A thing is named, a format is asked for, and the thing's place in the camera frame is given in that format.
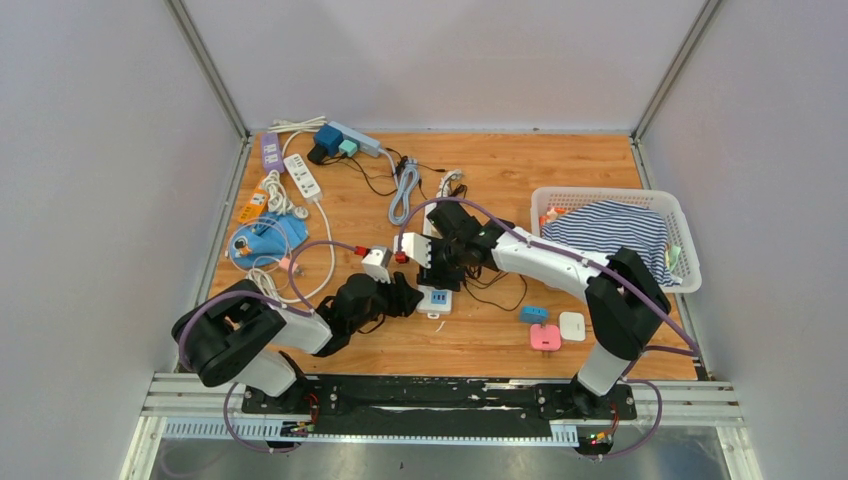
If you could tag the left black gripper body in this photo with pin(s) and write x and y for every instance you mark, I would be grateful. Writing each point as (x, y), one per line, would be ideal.
(384, 301)

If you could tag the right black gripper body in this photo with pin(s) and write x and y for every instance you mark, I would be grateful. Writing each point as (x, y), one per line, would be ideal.
(444, 252)

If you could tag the white power strip blue USB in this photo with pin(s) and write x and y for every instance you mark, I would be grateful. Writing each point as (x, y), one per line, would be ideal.
(435, 302)

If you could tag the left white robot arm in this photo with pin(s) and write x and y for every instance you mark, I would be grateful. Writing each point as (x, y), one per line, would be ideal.
(227, 338)

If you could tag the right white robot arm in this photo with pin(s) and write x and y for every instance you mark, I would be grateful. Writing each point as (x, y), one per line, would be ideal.
(626, 305)

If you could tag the small blue charger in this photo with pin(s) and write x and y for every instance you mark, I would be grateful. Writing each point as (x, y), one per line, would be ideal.
(533, 315)

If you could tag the pink square charger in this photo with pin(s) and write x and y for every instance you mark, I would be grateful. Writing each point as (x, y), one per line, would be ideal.
(545, 338)

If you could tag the white plastic basket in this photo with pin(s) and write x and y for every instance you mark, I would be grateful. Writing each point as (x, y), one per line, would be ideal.
(547, 203)

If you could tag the white square charger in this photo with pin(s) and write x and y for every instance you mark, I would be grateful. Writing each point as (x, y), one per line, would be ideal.
(572, 326)

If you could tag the light blue power strip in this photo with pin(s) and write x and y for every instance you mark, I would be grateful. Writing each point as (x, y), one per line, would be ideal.
(366, 144)

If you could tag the orange power strip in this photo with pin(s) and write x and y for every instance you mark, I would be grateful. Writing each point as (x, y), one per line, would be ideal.
(256, 204)

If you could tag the striped blue white cloth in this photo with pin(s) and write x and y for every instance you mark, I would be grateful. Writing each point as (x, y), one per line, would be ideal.
(606, 226)

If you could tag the purple power strip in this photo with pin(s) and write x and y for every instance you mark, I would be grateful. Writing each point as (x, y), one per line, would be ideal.
(271, 153)

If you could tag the dark blue cube adapter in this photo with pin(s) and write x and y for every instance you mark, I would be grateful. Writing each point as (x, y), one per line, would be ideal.
(327, 141)

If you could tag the black charger with cable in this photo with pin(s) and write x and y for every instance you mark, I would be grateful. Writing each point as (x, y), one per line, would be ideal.
(473, 283)

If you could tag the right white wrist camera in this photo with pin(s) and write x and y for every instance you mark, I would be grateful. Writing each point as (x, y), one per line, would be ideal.
(415, 247)

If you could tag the black mounting rail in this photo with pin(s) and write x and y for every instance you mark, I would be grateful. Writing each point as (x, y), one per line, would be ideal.
(439, 406)

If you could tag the white power strip with cord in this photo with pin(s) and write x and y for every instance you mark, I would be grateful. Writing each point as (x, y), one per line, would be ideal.
(303, 178)

